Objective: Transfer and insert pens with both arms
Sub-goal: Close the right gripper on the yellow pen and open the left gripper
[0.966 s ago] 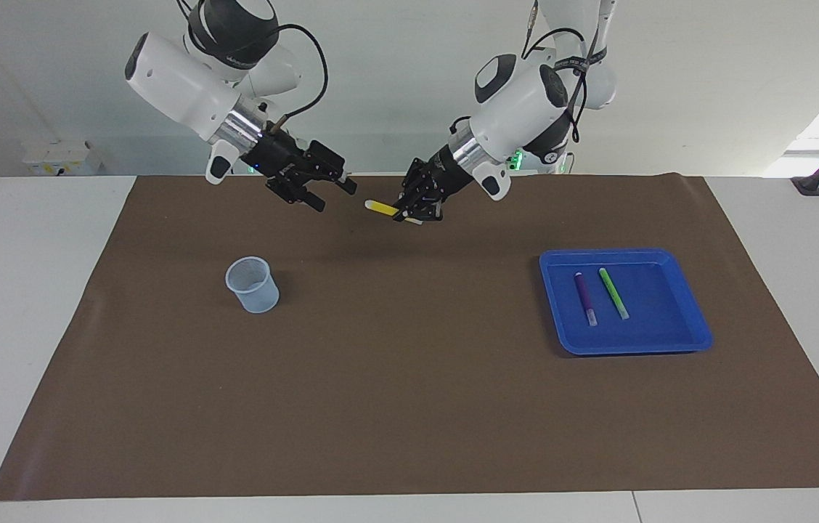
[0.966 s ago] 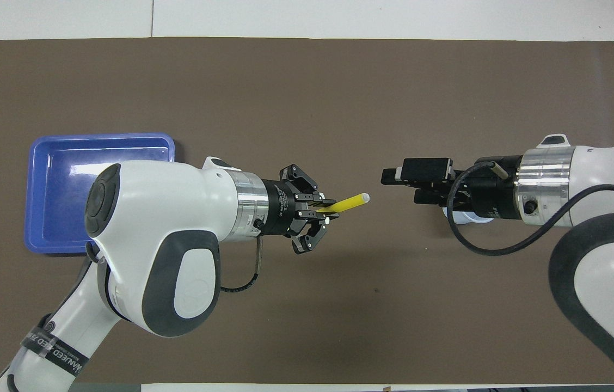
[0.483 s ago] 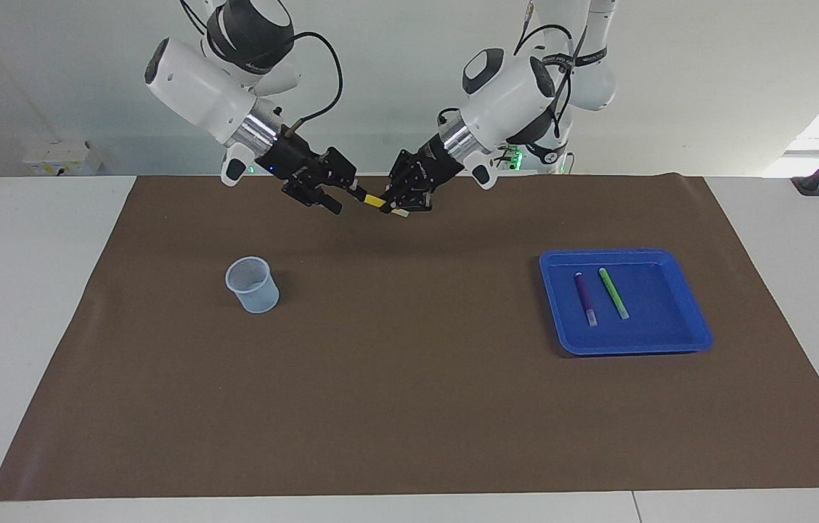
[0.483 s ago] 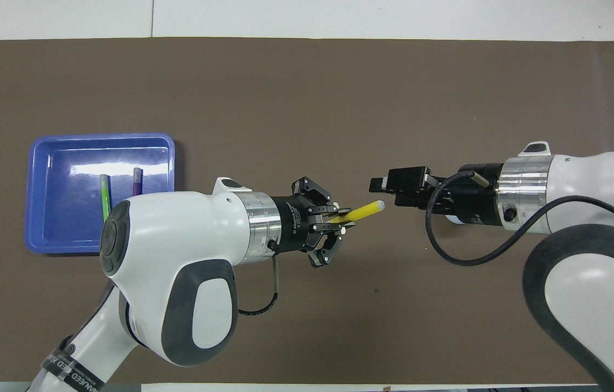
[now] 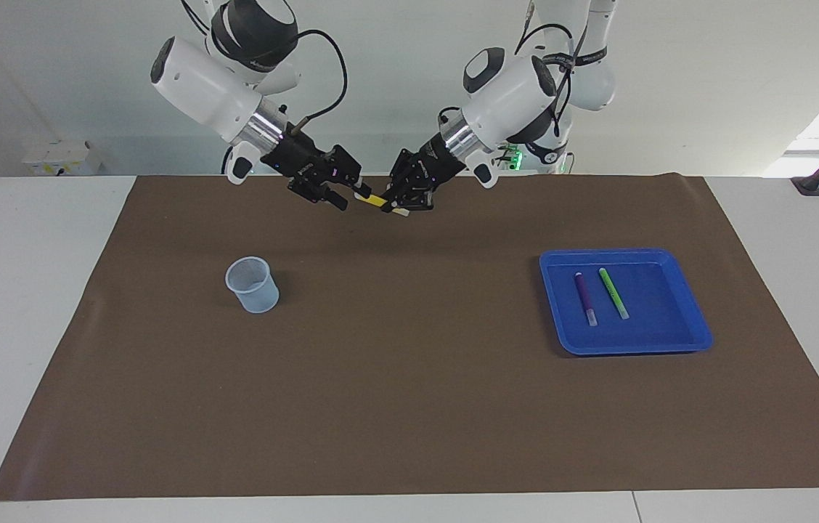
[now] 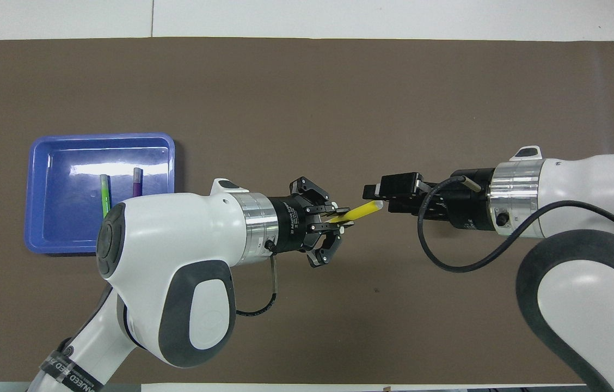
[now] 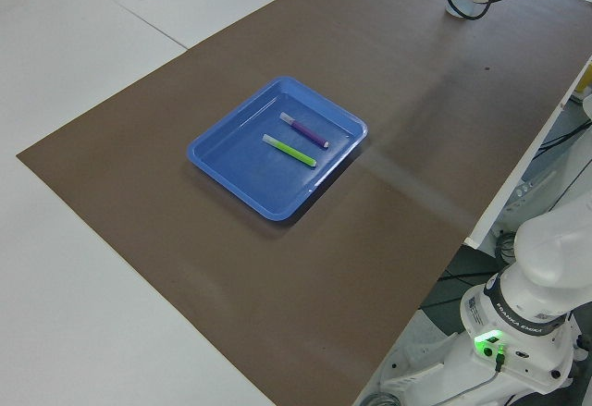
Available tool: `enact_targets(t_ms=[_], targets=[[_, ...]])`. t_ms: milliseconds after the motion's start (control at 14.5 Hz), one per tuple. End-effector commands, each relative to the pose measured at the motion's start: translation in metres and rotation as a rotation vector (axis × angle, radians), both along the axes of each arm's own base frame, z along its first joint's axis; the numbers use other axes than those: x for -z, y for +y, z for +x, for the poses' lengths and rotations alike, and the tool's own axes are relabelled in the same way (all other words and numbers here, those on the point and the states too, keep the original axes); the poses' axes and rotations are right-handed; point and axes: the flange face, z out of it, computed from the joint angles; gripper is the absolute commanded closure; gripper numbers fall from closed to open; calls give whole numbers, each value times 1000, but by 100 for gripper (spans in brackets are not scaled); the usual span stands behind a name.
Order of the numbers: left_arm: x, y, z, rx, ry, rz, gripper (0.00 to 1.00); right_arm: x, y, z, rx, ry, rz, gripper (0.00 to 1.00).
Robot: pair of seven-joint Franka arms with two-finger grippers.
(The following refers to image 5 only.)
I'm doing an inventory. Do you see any white power strip box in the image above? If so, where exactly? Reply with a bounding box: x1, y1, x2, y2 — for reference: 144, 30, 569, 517
21, 140, 102, 177

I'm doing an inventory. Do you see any blue plastic tray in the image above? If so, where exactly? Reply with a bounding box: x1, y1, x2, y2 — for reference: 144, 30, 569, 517
539, 248, 714, 357

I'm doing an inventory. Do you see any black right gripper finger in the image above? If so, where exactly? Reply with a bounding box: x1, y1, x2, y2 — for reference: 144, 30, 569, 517
307, 181, 349, 212
333, 145, 375, 201

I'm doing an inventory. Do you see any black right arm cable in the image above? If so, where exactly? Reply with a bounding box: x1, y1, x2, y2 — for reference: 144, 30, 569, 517
292, 29, 349, 135

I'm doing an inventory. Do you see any clear plastic measuring cup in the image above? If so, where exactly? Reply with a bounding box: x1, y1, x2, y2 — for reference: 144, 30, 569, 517
225, 256, 280, 315

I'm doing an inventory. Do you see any brown table mat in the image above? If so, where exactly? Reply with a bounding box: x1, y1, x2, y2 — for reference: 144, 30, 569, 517
0, 173, 819, 502

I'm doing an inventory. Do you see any purple marker pen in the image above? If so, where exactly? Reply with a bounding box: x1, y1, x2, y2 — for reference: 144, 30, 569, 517
574, 272, 598, 327

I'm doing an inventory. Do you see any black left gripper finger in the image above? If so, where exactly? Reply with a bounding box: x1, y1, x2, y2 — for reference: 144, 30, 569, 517
402, 181, 436, 214
378, 148, 418, 214

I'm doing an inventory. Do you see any yellow marker pen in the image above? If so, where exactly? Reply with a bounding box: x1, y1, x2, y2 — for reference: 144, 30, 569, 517
355, 190, 410, 218

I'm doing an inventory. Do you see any green marker pen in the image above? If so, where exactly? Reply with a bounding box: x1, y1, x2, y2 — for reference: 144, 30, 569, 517
598, 267, 630, 320

